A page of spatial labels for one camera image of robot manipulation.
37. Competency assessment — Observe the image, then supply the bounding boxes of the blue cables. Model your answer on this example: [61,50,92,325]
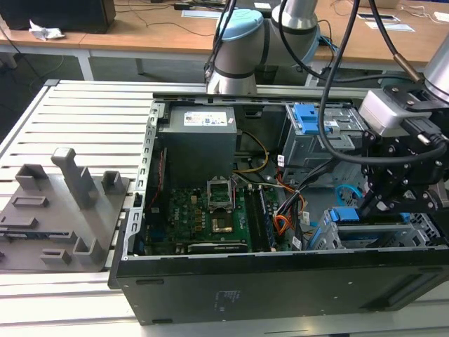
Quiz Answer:
[321,34,344,77]

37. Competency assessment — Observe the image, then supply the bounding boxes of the crumpled white paper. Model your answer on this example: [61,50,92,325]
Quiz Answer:
[28,20,66,41]

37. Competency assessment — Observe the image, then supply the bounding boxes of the black cable brown sleeve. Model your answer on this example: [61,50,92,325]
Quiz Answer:
[368,0,425,82]

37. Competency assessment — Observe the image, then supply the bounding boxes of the black box on desk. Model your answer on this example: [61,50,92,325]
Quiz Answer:
[0,0,117,34]

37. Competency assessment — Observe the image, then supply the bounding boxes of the white paper sheet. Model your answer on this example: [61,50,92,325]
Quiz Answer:
[181,9,219,19]
[364,21,415,33]

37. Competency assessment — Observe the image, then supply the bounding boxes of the yellow and black wire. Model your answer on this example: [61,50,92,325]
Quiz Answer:
[234,130,270,175]

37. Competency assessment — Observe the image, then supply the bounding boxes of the thick black camera cable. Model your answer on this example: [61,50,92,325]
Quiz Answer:
[317,0,448,164]

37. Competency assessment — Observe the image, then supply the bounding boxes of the hard disk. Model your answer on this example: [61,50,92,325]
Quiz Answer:
[315,206,411,247]

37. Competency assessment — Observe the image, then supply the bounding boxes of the orange wire bundle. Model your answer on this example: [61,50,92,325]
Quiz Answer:
[273,213,300,240]

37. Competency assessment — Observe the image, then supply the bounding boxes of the metal disk bay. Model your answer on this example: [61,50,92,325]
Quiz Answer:
[304,209,441,251]

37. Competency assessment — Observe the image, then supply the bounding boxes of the metal socket cover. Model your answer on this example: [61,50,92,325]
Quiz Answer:
[206,177,235,212]

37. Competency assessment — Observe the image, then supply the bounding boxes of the grey parts rack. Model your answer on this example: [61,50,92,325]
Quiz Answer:
[0,147,133,273]

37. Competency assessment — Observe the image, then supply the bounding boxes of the blue plastic latch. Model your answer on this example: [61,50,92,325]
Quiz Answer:
[293,103,333,136]

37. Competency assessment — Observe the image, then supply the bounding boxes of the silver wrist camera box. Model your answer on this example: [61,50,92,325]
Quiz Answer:
[358,89,433,136]

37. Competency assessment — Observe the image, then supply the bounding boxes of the blue disk wire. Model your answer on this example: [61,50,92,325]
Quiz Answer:
[335,183,364,209]

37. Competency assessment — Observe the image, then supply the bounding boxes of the CPU socket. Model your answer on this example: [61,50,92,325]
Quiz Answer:
[209,214,235,235]

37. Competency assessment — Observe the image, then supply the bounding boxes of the green motherboard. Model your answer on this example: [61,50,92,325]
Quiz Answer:
[145,185,303,255]

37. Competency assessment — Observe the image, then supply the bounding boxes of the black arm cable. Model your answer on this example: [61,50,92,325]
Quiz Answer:
[204,0,238,85]

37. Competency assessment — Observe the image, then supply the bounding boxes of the black PC case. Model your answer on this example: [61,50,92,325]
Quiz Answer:
[107,91,449,327]

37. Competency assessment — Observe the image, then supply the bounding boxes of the black wire bundle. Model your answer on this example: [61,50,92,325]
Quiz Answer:
[276,154,351,227]

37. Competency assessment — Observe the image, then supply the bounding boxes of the black RAM slot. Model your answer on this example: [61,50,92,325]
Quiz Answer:
[257,185,277,251]
[244,187,263,252]

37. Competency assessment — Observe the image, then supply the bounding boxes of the grey metal drive cage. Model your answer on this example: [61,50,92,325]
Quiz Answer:
[282,103,373,191]

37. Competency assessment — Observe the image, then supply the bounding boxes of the grey power supply unit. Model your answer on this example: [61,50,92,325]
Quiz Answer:
[156,106,239,190]

